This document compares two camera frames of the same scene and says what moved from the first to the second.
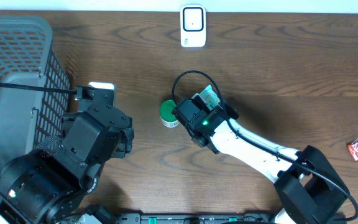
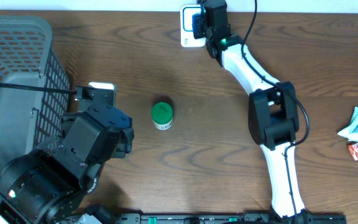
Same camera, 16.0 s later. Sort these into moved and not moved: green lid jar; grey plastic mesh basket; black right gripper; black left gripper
Moved: green lid jar; black right gripper
Not moved: black left gripper; grey plastic mesh basket
